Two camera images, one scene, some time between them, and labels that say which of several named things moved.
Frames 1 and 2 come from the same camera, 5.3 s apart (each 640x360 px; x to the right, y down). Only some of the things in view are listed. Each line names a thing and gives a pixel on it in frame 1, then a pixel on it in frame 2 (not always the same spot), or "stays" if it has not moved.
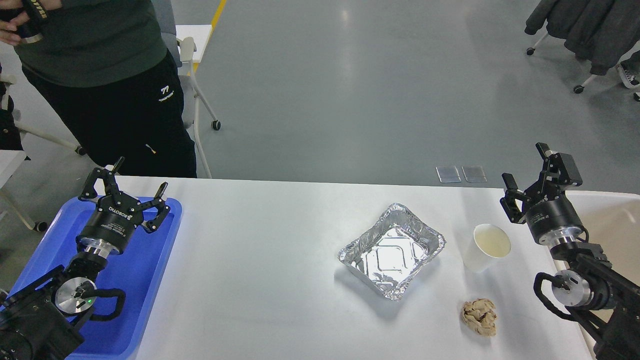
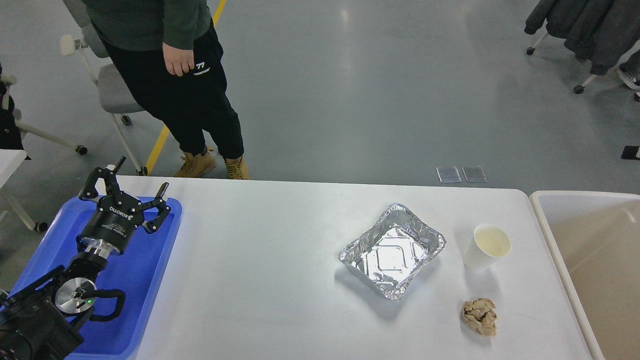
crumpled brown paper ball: [480, 315] stays
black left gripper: [110, 227] stays
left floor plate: [448, 174] stays
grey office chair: [190, 93] to [115, 95]
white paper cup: [489, 244] stays
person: [105, 66] to [170, 52]
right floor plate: [474, 173] stays
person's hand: [8, 32] to [178, 61]
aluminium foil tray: [385, 257] stays
